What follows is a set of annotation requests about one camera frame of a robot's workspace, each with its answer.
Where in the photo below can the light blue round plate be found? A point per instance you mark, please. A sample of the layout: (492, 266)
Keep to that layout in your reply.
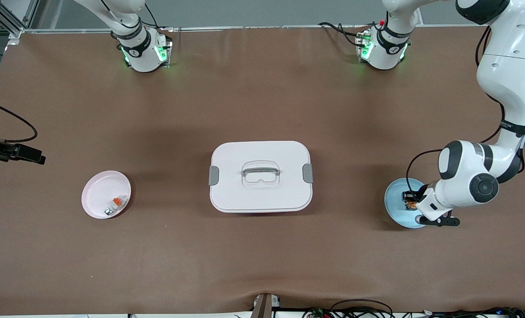
(394, 204)

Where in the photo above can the grey metal bracket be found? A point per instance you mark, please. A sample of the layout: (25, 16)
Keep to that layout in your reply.
(266, 305)

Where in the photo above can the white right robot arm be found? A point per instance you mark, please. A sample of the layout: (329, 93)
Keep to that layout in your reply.
(141, 55)

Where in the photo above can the grey box latch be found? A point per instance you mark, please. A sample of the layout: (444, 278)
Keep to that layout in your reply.
(213, 175)
(307, 172)

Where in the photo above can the white orange green-button switch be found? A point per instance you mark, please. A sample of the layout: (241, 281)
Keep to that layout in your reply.
(114, 206)

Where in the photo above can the white lidded storage box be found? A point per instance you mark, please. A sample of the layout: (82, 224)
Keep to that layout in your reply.
(261, 194)

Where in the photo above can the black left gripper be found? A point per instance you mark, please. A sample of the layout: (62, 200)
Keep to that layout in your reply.
(414, 195)

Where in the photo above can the aluminium frame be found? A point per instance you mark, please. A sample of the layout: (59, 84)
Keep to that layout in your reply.
(19, 20)

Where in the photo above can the pink round plate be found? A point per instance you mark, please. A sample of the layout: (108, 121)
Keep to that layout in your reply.
(96, 198)

